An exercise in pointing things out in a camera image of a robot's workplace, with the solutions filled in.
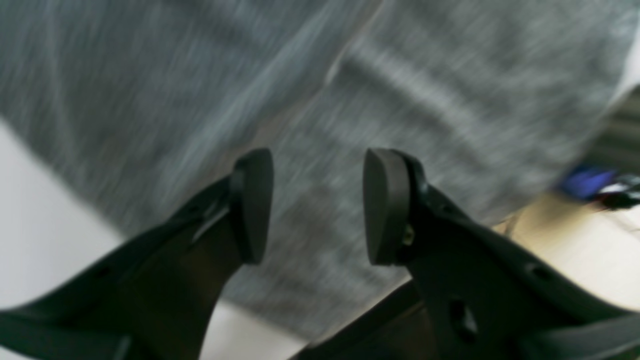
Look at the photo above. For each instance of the grey t-shirt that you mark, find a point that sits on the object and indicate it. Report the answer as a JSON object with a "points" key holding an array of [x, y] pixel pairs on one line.
{"points": [[139, 104]]}

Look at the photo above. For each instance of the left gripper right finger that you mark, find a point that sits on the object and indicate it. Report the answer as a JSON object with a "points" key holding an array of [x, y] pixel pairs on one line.
{"points": [[487, 298]]}

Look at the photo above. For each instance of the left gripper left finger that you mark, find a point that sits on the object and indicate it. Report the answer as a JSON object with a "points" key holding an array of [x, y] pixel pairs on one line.
{"points": [[152, 297]]}

